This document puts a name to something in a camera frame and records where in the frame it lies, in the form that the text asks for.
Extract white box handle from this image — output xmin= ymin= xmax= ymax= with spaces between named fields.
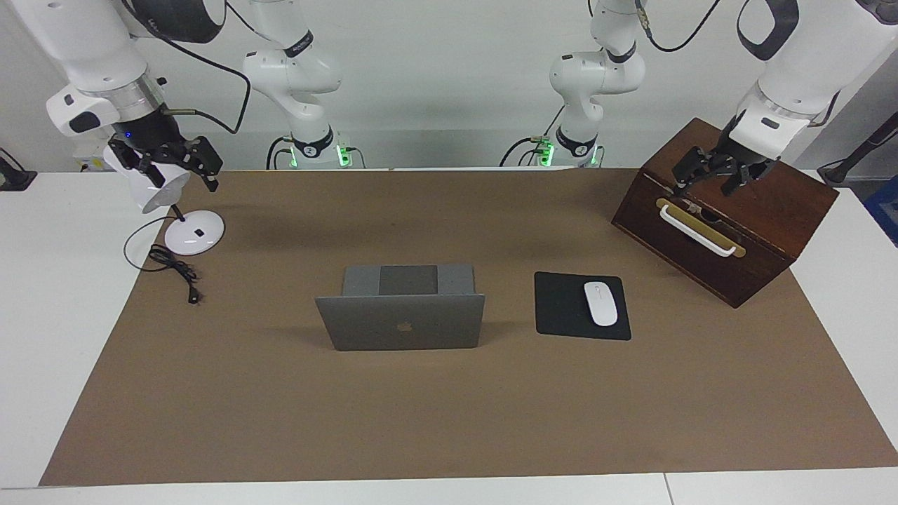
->
xmin=659 ymin=205 xmax=737 ymax=258

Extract black lamp power cable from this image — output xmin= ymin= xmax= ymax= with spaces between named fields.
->
xmin=123 ymin=215 xmax=201 ymax=305

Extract dark brown wooden box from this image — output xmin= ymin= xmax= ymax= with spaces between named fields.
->
xmin=611 ymin=117 xmax=840 ymax=309

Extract black left arm base cable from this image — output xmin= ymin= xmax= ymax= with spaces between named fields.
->
xmin=500 ymin=105 xmax=565 ymax=168

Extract black mouse pad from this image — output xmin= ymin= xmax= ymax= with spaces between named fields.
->
xmin=535 ymin=271 xmax=632 ymax=342

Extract white computer mouse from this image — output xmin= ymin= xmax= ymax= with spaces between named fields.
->
xmin=584 ymin=281 xmax=619 ymax=328

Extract brown table mat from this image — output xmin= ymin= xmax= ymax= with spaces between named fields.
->
xmin=39 ymin=168 xmax=898 ymax=487

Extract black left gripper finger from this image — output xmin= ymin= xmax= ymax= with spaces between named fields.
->
xmin=672 ymin=146 xmax=715 ymax=192
xmin=721 ymin=167 xmax=764 ymax=197

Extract blue bin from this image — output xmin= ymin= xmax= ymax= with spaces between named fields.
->
xmin=864 ymin=174 xmax=898 ymax=248

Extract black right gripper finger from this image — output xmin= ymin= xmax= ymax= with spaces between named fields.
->
xmin=107 ymin=140 xmax=166 ymax=188
xmin=187 ymin=137 xmax=225 ymax=192

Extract white desk lamp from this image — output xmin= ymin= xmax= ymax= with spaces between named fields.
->
xmin=103 ymin=140 xmax=226 ymax=256

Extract black arm base cable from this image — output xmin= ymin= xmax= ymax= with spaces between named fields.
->
xmin=500 ymin=105 xmax=565 ymax=168
xmin=266 ymin=137 xmax=295 ymax=170

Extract black right arm base cable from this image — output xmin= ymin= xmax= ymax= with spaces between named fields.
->
xmin=266 ymin=137 xmax=295 ymax=170

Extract silver apple laptop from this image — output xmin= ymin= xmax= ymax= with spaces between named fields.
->
xmin=315 ymin=264 xmax=486 ymax=351

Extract black stand leg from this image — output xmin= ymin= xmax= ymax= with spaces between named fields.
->
xmin=817 ymin=112 xmax=898 ymax=187

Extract black clamp foot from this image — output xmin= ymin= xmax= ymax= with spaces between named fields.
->
xmin=0 ymin=149 xmax=37 ymax=191

